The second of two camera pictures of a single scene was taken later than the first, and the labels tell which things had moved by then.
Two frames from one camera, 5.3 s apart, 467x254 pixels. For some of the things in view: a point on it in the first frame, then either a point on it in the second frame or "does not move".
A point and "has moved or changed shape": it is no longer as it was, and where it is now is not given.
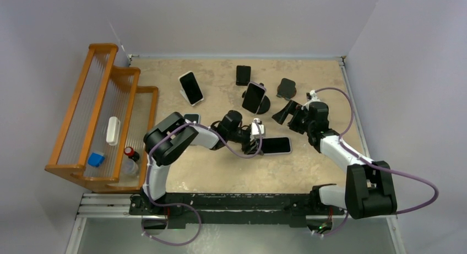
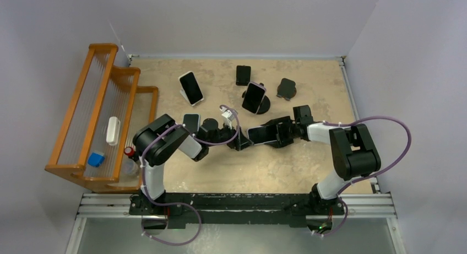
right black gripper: (292, 108) → (282, 141)
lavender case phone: (276, 145) has moved or changed shape
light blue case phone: (193, 117) does not move
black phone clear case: (254, 97) does not move
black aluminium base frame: (226, 210) does not move
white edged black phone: (190, 86) does not move
